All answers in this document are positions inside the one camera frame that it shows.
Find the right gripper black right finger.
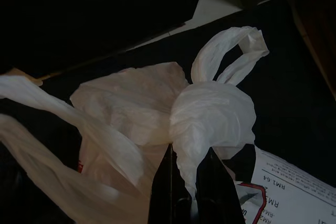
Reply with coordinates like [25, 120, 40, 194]
[195, 147, 245, 224]

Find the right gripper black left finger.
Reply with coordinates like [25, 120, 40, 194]
[146, 144, 194, 224]

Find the white printed paper receipt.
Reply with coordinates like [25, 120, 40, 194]
[233, 150, 336, 224]

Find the white KFC plastic bag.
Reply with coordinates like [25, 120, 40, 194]
[0, 26, 271, 224]

